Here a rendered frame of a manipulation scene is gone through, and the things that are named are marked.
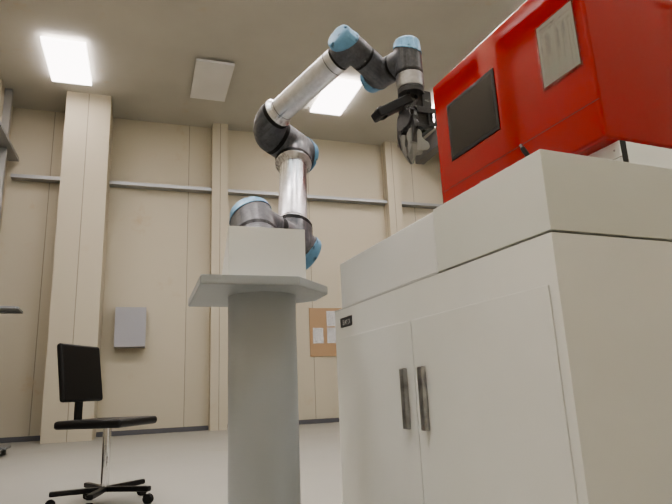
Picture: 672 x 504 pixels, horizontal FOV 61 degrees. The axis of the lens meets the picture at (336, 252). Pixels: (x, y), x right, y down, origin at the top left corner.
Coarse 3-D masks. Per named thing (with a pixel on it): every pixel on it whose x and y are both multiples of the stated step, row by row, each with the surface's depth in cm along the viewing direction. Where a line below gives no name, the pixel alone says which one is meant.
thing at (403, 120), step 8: (400, 88) 152; (408, 88) 151; (416, 88) 151; (400, 96) 154; (416, 96) 153; (424, 96) 153; (408, 104) 151; (416, 104) 152; (424, 104) 153; (400, 112) 152; (408, 112) 149; (416, 112) 149; (424, 112) 150; (432, 112) 151; (400, 120) 153; (408, 120) 148; (424, 120) 151; (432, 120) 152; (400, 128) 152; (408, 128) 149; (424, 128) 150; (432, 128) 151
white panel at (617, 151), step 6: (612, 144) 160; (618, 144) 158; (624, 144) 159; (600, 150) 164; (606, 150) 162; (612, 150) 160; (618, 150) 158; (624, 150) 158; (594, 156) 166; (600, 156) 164; (606, 156) 162; (612, 156) 160; (618, 156) 158; (624, 156) 158
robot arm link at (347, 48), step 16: (336, 32) 154; (352, 32) 153; (336, 48) 153; (352, 48) 153; (368, 48) 156; (320, 64) 159; (336, 64) 157; (352, 64) 158; (304, 80) 163; (320, 80) 161; (288, 96) 167; (304, 96) 165; (272, 112) 171; (288, 112) 170; (256, 128) 176; (272, 128) 173; (272, 144) 177
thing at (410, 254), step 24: (432, 216) 129; (384, 240) 151; (408, 240) 139; (432, 240) 129; (360, 264) 164; (384, 264) 150; (408, 264) 138; (432, 264) 128; (360, 288) 163; (384, 288) 149
